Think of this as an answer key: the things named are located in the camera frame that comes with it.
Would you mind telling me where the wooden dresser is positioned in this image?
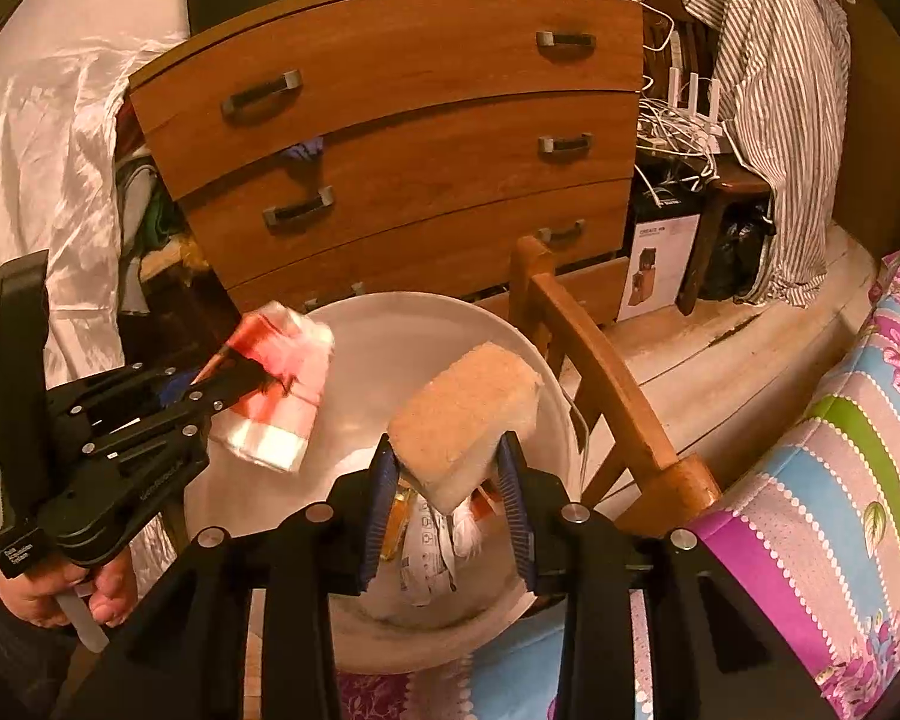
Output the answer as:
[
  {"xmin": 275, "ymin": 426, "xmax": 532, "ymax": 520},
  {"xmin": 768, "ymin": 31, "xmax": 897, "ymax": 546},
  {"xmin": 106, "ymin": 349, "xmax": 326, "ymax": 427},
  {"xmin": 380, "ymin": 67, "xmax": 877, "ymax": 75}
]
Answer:
[{"xmin": 127, "ymin": 0, "xmax": 646, "ymax": 331}]

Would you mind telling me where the floral striped blanket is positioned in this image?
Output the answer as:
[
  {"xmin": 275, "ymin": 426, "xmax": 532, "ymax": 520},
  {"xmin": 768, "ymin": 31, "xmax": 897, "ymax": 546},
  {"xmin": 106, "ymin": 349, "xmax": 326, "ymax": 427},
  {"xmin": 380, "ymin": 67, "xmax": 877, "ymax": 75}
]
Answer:
[{"xmin": 337, "ymin": 247, "xmax": 900, "ymax": 720}]

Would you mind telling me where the dark wooden stool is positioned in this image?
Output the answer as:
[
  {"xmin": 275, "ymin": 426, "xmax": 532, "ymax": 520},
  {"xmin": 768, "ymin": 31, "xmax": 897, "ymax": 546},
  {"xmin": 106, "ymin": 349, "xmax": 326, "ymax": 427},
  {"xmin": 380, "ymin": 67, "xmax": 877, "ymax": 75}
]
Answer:
[{"xmin": 675, "ymin": 165, "xmax": 777, "ymax": 316}]

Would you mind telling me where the tangle of white cables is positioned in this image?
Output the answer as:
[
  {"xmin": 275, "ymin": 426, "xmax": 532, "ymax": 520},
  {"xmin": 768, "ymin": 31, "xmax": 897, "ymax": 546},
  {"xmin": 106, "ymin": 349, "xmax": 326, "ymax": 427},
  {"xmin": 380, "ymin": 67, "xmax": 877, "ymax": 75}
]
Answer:
[{"xmin": 634, "ymin": 94, "xmax": 743, "ymax": 203}]

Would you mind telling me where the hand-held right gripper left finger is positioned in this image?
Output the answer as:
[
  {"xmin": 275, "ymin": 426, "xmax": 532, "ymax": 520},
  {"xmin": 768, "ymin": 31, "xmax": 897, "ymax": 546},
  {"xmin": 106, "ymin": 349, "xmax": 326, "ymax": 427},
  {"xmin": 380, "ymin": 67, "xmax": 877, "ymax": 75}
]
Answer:
[{"xmin": 52, "ymin": 435, "xmax": 402, "ymax": 720}]

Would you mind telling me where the pile of clothes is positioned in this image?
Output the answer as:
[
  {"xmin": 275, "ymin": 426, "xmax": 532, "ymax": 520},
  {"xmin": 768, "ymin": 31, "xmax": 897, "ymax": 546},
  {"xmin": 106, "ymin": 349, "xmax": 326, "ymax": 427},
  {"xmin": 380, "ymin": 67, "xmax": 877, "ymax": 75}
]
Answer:
[{"xmin": 116, "ymin": 101, "xmax": 211, "ymax": 316}]

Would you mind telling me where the tan and white sponge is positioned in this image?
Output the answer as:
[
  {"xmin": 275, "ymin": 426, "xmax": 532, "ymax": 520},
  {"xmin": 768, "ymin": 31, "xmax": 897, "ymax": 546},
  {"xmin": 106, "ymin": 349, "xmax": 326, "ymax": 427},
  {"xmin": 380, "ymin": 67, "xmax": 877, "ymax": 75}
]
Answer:
[{"xmin": 386, "ymin": 341, "xmax": 545, "ymax": 515}]

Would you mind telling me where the brown wooden door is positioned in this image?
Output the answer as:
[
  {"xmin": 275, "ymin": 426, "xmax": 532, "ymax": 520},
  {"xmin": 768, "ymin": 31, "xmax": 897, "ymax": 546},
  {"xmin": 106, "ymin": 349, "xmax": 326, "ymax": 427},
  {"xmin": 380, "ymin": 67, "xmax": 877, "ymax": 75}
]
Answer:
[{"xmin": 832, "ymin": 0, "xmax": 900, "ymax": 226}]

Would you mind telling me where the white plastic bucket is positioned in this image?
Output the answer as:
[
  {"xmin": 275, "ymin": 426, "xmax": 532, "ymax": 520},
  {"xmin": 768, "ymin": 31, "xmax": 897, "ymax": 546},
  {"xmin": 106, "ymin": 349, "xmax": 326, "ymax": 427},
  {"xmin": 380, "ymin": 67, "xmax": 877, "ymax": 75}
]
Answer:
[{"xmin": 165, "ymin": 291, "xmax": 582, "ymax": 676}]

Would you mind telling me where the white satin cloth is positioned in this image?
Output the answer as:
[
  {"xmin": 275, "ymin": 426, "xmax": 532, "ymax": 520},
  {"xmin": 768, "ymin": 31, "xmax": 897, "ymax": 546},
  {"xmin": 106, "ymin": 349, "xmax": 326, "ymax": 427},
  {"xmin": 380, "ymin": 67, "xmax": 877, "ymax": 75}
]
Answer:
[{"xmin": 0, "ymin": 30, "xmax": 196, "ymax": 593}]

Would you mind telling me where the red and white wrapper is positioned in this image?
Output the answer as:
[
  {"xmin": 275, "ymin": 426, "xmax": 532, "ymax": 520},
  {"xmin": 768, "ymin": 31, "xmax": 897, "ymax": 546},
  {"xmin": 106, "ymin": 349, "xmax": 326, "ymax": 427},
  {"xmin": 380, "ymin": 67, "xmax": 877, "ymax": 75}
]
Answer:
[{"xmin": 210, "ymin": 301, "xmax": 336, "ymax": 475}]

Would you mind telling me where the person's left forearm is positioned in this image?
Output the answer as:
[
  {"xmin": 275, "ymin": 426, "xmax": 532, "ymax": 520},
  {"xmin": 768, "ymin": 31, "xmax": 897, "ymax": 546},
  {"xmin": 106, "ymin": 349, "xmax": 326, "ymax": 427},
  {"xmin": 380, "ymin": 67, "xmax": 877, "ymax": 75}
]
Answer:
[{"xmin": 0, "ymin": 577, "xmax": 83, "ymax": 720}]

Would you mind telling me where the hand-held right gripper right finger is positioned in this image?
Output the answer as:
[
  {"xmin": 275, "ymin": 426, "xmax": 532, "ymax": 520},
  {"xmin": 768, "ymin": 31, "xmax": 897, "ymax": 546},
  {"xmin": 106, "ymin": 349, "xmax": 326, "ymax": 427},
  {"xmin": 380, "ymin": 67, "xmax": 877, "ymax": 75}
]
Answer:
[{"xmin": 493, "ymin": 431, "xmax": 845, "ymax": 720}]

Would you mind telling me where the white cardboard box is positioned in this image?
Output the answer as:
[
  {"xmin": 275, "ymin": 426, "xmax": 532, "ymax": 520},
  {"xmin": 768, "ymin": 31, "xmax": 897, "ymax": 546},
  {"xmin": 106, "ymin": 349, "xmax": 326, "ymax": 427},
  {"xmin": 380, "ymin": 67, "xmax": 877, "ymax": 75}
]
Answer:
[{"xmin": 616, "ymin": 191, "xmax": 704, "ymax": 323}]

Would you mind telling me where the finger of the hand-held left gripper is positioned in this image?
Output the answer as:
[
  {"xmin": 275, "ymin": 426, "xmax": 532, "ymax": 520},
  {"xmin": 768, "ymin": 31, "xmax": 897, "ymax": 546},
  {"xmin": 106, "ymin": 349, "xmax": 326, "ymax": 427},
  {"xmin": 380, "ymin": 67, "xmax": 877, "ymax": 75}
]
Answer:
[
  {"xmin": 49, "ymin": 364, "xmax": 196, "ymax": 422},
  {"xmin": 82, "ymin": 360, "xmax": 272, "ymax": 464}
]

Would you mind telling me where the light wooden chair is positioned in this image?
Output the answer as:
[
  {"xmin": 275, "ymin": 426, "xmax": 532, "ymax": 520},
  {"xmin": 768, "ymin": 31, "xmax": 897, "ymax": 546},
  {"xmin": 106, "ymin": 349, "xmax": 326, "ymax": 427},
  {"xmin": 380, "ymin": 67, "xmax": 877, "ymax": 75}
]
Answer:
[{"xmin": 510, "ymin": 235, "xmax": 723, "ymax": 537}]

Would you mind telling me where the black bag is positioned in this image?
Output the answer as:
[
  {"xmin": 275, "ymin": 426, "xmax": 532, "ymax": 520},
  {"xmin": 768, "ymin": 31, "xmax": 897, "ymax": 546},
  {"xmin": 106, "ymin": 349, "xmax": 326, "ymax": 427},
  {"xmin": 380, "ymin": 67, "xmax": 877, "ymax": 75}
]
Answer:
[{"xmin": 701, "ymin": 217, "xmax": 770, "ymax": 301}]

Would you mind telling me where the orange snack packet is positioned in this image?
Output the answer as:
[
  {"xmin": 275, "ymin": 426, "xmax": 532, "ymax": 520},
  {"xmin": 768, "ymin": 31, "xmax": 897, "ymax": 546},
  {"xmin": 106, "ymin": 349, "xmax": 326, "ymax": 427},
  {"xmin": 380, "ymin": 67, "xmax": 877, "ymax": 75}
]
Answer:
[{"xmin": 386, "ymin": 481, "xmax": 422, "ymax": 563}]

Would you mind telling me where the dark wooden chair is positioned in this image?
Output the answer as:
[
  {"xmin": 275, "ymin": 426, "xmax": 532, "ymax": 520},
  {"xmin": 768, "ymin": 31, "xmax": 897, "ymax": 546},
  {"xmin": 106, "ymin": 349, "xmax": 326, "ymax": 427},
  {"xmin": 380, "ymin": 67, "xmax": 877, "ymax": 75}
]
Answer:
[{"xmin": 641, "ymin": 0, "xmax": 713, "ymax": 98}]

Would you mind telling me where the striped cloth covered rack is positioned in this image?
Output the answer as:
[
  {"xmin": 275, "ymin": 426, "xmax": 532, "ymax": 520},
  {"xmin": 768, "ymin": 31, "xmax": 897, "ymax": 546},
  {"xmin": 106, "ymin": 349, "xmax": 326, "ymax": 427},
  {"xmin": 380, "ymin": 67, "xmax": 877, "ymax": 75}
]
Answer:
[{"xmin": 637, "ymin": 0, "xmax": 852, "ymax": 308}]

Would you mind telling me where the person's left hand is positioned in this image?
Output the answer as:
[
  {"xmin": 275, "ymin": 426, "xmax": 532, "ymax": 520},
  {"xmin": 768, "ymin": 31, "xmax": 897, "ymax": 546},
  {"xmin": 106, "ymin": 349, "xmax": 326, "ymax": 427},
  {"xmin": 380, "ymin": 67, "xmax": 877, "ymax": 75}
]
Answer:
[{"xmin": 0, "ymin": 540, "xmax": 140, "ymax": 631}]

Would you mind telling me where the white router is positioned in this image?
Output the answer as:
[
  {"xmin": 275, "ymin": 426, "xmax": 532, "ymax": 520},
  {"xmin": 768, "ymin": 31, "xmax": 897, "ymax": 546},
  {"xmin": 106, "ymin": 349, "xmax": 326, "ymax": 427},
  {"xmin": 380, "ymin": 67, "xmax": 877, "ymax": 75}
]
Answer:
[{"xmin": 664, "ymin": 67, "xmax": 725, "ymax": 158}]

